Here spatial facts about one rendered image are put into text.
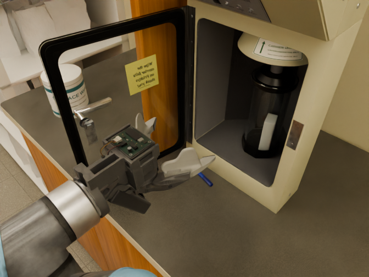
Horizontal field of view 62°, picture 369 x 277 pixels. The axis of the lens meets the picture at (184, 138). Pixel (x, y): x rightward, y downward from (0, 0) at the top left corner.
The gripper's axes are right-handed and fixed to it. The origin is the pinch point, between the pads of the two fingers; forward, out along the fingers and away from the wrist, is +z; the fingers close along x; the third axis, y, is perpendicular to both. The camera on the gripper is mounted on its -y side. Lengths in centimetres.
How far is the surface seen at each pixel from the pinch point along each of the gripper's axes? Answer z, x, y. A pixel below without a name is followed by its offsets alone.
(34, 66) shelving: 12, 109, -32
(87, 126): -9.0, 19.3, -2.7
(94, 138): -8.3, 19.6, -6.8
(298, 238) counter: 16.0, -21.2, -30.7
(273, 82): 26.3, -1.8, -0.2
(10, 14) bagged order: 16, 127, -14
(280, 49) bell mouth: 23.2, -3.6, 9.7
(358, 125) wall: 61, -16, -27
